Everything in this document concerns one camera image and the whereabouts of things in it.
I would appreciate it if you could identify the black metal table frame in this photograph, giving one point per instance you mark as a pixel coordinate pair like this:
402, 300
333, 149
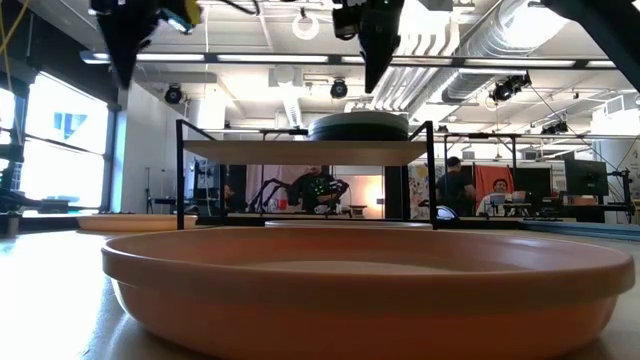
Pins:
235, 221

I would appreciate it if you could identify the floral patterned panel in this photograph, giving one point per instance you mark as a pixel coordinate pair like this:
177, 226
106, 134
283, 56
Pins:
420, 192

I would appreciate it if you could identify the black background robot arm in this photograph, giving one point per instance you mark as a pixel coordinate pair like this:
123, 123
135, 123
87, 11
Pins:
265, 186
342, 187

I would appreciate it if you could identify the large bright window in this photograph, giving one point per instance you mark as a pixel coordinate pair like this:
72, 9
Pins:
65, 150

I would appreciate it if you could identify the terracotta orange plate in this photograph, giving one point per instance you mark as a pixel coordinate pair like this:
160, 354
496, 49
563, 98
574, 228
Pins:
350, 320

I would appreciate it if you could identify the wooden shelf black metal frame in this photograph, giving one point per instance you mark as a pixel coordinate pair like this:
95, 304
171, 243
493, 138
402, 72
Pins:
300, 152

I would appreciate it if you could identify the person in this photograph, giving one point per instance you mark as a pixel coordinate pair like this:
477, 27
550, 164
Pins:
229, 195
315, 192
455, 187
499, 187

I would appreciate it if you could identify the dark navy plate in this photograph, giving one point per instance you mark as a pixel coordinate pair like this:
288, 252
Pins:
360, 127

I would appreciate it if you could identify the black overhead beam with lights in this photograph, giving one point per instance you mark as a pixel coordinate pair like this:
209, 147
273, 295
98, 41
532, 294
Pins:
280, 59

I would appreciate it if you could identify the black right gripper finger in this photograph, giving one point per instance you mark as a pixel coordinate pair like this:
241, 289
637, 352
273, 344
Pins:
377, 55

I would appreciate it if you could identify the peach plate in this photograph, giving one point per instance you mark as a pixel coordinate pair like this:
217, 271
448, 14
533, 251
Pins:
130, 222

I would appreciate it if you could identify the black ceiling spotlight cluster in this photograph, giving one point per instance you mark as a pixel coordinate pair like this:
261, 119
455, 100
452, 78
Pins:
507, 90

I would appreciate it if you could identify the white ceiling pipe bundle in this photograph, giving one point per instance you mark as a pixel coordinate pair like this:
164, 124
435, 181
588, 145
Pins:
410, 85

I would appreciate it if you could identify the silver ventilation duct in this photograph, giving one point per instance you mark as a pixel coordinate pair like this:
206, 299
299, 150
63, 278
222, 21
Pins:
495, 35

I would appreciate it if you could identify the black pillar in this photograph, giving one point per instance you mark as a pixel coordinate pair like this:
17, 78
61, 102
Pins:
241, 175
396, 192

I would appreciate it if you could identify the dark background equipment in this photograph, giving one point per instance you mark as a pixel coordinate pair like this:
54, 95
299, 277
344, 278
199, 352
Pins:
7, 155

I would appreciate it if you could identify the black background rig frame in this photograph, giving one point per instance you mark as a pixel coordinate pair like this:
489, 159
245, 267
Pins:
500, 135

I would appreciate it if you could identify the orange panel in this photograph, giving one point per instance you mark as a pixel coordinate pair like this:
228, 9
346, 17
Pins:
487, 172

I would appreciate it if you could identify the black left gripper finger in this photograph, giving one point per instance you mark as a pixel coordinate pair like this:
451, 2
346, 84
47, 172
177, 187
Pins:
127, 45

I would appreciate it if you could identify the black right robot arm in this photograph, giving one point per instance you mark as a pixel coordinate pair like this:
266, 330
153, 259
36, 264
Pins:
610, 30

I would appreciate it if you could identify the black plate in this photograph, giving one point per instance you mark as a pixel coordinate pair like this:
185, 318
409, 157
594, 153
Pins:
360, 136

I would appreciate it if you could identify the black computer monitor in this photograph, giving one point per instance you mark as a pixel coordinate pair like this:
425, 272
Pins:
532, 182
585, 177

